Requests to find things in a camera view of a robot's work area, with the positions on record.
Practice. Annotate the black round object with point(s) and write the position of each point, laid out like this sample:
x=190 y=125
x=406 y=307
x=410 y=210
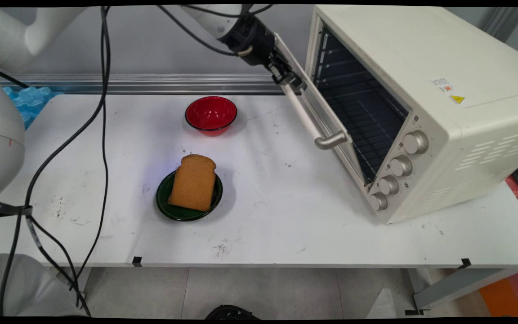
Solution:
x=232 y=312

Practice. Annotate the black tape mark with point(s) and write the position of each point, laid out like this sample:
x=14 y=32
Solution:
x=137 y=261
x=466 y=263

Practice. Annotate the orange box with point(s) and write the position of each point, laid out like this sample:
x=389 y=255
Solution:
x=508 y=294

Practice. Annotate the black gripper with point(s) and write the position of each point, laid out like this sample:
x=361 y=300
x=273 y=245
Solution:
x=252 y=40

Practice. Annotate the red bowl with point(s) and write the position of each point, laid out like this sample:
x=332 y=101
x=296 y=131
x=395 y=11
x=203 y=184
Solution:
x=211 y=114

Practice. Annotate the brown bread slice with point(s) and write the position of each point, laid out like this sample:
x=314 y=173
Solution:
x=194 y=182

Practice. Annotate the yellow warning sticker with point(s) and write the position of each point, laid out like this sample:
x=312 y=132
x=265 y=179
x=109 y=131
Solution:
x=457 y=99

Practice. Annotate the aluminium rail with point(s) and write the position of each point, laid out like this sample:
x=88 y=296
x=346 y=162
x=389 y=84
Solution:
x=151 y=83

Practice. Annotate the grey table leg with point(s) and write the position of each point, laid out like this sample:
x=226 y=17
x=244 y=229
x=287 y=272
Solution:
x=457 y=285

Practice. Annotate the dark green plate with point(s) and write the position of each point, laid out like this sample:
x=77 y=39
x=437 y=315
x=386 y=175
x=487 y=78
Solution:
x=164 y=200

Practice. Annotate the blue bubble wrap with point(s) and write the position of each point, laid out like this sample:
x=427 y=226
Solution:
x=32 y=99

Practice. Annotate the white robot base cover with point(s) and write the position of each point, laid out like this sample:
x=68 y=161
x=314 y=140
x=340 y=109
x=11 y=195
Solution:
x=20 y=288

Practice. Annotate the white label sticker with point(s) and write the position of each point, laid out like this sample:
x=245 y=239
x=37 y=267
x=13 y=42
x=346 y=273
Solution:
x=442 y=84

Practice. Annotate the metal oven rack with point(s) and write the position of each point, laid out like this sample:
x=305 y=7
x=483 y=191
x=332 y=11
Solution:
x=371 y=126

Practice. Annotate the cream toaster oven body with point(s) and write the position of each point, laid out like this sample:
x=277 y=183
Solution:
x=443 y=58

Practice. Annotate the large silver oven knob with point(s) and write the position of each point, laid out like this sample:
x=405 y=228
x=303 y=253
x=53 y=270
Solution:
x=416 y=142

